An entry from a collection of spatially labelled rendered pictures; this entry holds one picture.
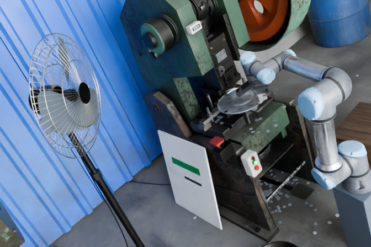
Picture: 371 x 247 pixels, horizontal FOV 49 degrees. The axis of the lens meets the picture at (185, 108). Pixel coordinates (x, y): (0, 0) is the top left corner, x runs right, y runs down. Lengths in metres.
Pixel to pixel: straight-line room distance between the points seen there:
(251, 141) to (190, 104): 0.45
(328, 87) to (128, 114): 2.06
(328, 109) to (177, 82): 1.04
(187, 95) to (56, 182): 1.31
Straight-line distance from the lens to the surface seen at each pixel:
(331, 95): 1.64
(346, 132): 2.62
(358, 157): 1.97
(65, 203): 3.34
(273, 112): 2.41
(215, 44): 2.23
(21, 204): 3.23
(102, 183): 2.22
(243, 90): 2.14
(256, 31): 2.50
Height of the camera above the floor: 1.92
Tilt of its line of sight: 27 degrees down
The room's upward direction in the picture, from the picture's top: 24 degrees counter-clockwise
